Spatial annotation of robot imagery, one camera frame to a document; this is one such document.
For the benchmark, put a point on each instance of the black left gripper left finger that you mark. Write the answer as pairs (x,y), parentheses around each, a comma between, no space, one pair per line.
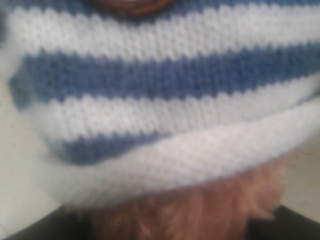
(64,223)

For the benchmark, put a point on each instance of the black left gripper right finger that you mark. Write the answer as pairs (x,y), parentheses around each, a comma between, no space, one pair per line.
(286,225)

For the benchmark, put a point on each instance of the pink teddy bear striped sweater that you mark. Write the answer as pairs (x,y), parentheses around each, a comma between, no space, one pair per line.
(165,119)

